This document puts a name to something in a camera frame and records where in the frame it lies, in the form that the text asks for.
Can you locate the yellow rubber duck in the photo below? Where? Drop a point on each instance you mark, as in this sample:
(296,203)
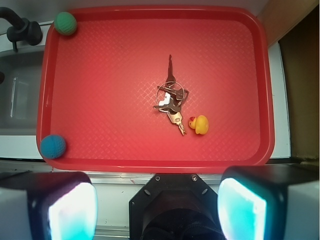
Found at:
(199,124)

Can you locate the red plastic tray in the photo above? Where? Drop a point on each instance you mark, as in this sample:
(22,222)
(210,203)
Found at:
(98,88)

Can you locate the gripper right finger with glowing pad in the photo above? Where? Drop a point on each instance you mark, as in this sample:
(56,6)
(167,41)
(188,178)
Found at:
(270,202)

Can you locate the stainless steel sink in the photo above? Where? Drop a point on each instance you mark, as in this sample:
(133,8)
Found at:
(19,91)

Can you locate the green foam ball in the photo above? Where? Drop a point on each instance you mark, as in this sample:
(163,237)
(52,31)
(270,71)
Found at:
(65,23)

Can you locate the bunch of metal keys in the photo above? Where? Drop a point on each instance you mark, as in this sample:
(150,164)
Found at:
(174,96)

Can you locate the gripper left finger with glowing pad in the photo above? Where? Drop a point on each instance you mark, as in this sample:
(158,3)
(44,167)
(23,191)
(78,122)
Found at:
(47,206)

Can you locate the blue foam ball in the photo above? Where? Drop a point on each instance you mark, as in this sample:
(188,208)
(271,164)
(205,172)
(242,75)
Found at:
(53,146)

